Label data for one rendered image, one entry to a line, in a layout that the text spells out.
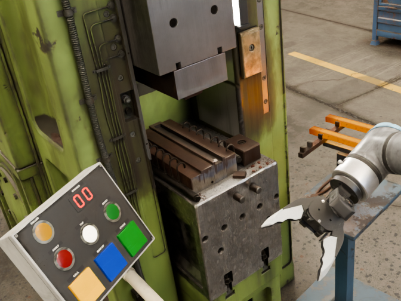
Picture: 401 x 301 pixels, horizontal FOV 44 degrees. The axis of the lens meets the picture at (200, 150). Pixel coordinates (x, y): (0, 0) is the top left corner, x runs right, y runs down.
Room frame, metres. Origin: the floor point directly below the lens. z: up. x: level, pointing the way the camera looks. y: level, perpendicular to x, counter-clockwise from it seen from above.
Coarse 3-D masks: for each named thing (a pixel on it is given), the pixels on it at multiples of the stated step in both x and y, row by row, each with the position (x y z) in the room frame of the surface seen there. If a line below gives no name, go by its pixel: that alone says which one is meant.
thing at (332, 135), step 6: (312, 132) 1.72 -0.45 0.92; (318, 132) 1.70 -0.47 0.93; (324, 132) 1.69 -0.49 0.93; (330, 132) 1.68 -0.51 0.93; (336, 132) 1.68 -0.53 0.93; (324, 138) 1.68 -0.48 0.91; (330, 138) 1.66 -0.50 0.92; (336, 138) 1.64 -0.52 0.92; (342, 138) 1.63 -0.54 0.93; (348, 138) 1.62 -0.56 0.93; (354, 138) 1.61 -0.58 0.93; (348, 144) 1.60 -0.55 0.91; (354, 144) 1.58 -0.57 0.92
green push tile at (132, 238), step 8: (128, 224) 1.13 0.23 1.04; (120, 232) 1.10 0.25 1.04; (128, 232) 1.11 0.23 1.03; (136, 232) 1.13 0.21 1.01; (120, 240) 1.08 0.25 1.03; (128, 240) 1.09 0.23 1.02; (136, 240) 1.11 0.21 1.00; (144, 240) 1.12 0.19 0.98; (128, 248) 1.08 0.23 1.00; (136, 248) 1.09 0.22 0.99
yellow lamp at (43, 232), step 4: (40, 224) 1.00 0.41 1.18; (44, 224) 1.00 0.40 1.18; (36, 228) 0.99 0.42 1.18; (40, 228) 0.99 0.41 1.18; (44, 228) 0.99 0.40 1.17; (48, 228) 1.00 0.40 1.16; (36, 232) 0.98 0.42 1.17; (40, 232) 0.98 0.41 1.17; (44, 232) 0.99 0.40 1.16; (48, 232) 0.99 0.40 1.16; (40, 236) 0.97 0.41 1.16; (44, 236) 0.98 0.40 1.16; (48, 236) 0.98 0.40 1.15; (44, 240) 0.97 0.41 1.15
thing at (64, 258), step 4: (60, 252) 0.97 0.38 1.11; (64, 252) 0.98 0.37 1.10; (68, 252) 0.98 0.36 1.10; (60, 256) 0.96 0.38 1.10; (64, 256) 0.97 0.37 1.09; (68, 256) 0.97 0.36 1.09; (60, 260) 0.96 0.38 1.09; (64, 260) 0.96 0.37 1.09; (68, 260) 0.97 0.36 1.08; (72, 260) 0.97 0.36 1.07; (60, 264) 0.95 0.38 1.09; (64, 264) 0.95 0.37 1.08; (68, 264) 0.96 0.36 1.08
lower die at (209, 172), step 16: (176, 128) 1.78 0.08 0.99; (160, 144) 1.67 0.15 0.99; (176, 144) 1.65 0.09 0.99; (208, 144) 1.61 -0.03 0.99; (160, 160) 1.58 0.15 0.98; (192, 160) 1.52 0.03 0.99; (208, 160) 1.49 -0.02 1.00; (224, 160) 1.50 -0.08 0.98; (176, 176) 1.49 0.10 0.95; (192, 176) 1.43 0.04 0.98; (208, 176) 1.45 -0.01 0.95; (224, 176) 1.49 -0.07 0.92
